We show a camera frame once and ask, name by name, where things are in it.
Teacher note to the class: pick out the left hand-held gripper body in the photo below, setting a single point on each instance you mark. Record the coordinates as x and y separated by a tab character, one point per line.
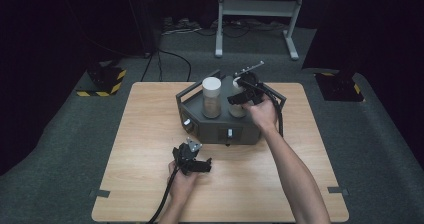
186	154

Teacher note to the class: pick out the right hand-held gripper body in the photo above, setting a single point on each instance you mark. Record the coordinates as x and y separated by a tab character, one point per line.
251	84

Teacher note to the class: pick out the clear jar with white lid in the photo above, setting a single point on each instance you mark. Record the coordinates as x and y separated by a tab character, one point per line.
211	97
237	110

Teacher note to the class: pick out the grey dispenser machine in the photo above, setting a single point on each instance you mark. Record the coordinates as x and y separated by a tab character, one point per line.
213	130

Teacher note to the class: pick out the person's left hand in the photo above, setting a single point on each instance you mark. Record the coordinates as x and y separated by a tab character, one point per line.
183	184

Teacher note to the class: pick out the person's right hand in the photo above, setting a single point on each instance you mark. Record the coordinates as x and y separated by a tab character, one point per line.
265	114

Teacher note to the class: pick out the grey metal stand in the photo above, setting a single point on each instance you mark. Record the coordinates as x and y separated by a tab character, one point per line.
256	8

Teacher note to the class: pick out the black yellow striped floor block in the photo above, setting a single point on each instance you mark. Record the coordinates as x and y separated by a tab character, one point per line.
103	80
340	87

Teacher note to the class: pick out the grey tape strip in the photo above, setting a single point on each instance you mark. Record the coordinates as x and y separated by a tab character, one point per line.
338	190
100	193

